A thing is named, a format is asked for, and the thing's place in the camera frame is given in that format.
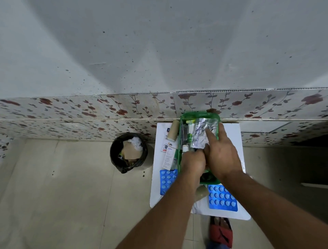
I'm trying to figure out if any person's left hand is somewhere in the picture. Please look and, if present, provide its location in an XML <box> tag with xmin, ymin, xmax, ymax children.
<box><xmin>180</xmin><ymin>149</ymin><xmax>207</xmax><ymax>180</ymax></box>

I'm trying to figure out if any person's right hand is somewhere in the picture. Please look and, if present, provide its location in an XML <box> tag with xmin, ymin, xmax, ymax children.
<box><xmin>204</xmin><ymin>123</ymin><xmax>244</xmax><ymax>180</ymax></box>

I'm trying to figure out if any dark bottle green label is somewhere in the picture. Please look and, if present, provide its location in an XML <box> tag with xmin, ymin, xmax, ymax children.
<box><xmin>201</xmin><ymin>171</ymin><xmax>217</xmax><ymax>183</ymax></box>

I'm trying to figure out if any small white green medicine box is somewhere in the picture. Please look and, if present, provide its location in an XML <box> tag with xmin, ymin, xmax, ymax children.
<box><xmin>162</xmin><ymin>146</ymin><xmax>177</xmax><ymax>171</ymax></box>

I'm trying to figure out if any grey slim case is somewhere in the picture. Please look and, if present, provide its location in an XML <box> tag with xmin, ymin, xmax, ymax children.
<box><xmin>180</xmin><ymin>122</ymin><xmax>188</xmax><ymax>152</ymax></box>

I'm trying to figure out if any large blue blister pack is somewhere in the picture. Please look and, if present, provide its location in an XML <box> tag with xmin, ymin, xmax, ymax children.
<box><xmin>160</xmin><ymin>169</ymin><xmax>179</xmax><ymax>196</ymax></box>
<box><xmin>208</xmin><ymin>184</ymin><xmax>238</xmax><ymax>212</ymax></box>

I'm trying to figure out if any white plaster box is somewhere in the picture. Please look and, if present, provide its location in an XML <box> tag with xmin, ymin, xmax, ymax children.
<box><xmin>161</xmin><ymin>126</ymin><xmax>180</xmax><ymax>153</ymax></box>

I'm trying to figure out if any silver blister pack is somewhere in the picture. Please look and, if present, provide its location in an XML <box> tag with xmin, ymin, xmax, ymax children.
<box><xmin>191</xmin><ymin>118</ymin><xmax>218</xmax><ymax>149</ymax></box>

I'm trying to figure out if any green plastic basket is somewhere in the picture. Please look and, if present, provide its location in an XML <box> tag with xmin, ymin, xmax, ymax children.
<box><xmin>178</xmin><ymin>112</ymin><xmax>221</xmax><ymax>185</ymax></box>

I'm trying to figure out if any brown cardboard sheet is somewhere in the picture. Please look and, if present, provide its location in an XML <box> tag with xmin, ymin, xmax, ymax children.
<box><xmin>122</xmin><ymin>140</ymin><xmax>143</xmax><ymax>161</ymax></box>

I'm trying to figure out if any person's right forearm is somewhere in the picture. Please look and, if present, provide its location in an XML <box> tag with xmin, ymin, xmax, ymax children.
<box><xmin>220</xmin><ymin>170</ymin><xmax>328</xmax><ymax>249</ymax></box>

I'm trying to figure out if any person's left forearm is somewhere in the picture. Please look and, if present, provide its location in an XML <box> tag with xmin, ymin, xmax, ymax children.
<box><xmin>115</xmin><ymin>172</ymin><xmax>203</xmax><ymax>249</ymax></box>

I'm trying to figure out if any person's right leg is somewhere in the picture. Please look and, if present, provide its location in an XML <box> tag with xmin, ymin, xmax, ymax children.
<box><xmin>206</xmin><ymin>242</ymin><xmax>230</xmax><ymax>249</ymax></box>

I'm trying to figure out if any crumpled white plastic bag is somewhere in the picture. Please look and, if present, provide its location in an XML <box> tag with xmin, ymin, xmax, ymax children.
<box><xmin>128</xmin><ymin>136</ymin><xmax>143</xmax><ymax>152</ymax></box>

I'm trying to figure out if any red right sandal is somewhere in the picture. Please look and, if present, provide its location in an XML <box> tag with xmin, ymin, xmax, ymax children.
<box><xmin>209</xmin><ymin>216</ymin><xmax>234</xmax><ymax>249</ymax></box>

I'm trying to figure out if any black trash bin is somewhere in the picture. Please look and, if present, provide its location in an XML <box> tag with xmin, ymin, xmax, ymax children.
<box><xmin>109</xmin><ymin>132</ymin><xmax>149</xmax><ymax>174</ymax></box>

